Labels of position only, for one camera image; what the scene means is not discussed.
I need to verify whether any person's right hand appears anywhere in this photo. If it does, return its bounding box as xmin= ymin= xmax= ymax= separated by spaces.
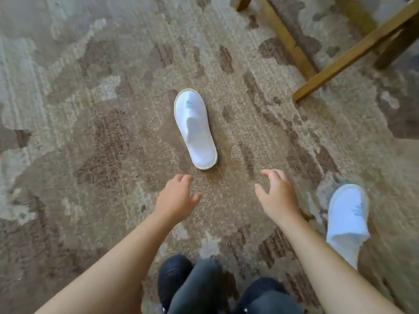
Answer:
xmin=254 ymin=169 xmax=304 ymax=223

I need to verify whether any person's left hand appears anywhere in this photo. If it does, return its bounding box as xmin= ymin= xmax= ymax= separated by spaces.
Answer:
xmin=153 ymin=174 xmax=203 ymax=225

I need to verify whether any person's left forearm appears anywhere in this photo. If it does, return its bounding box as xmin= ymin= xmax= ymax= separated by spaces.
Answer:
xmin=34 ymin=211 xmax=185 ymax=314

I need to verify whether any person's right forearm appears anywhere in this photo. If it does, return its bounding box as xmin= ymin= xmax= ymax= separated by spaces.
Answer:
xmin=274 ymin=212 xmax=405 ymax=314

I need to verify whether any white slipper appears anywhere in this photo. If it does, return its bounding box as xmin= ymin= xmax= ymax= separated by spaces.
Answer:
xmin=326 ymin=184 xmax=370 ymax=270
xmin=173 ymin=88 xmax=218 ymax=170

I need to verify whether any black left shoe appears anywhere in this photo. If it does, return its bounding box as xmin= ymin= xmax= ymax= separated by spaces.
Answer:
xmin=158 ymin=254 xmax=194 ymax=312

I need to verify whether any black shoe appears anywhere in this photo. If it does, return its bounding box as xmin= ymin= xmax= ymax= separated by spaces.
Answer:
xmin=240 ymin=277 xmax=287 ymax=304
xmin=158 ymin=254 xmax=194 ymax=312

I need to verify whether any person's left leg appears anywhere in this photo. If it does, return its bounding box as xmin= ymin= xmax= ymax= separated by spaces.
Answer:
xmin=167 ymin=258 xmax=230 ymax=314

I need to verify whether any person's leg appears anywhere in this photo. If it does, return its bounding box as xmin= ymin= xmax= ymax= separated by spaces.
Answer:
xmin=244 ymin=289 xmax=303 ymax=314
xmin=167 ymin=258 xmax=230 ymax=314

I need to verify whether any black right shoe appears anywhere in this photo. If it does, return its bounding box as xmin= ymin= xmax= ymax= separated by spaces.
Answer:
xmin=240 ymin=277 xmax=287 ymax=304

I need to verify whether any person's right leg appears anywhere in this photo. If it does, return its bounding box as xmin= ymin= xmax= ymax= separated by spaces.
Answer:
xmin=244 ymin=289 xmax=303 ymax=314

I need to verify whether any wooden furniture frame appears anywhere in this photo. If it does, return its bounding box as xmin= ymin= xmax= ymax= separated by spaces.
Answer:
xmin=235 ymin=0 xmax=419 ymax=102

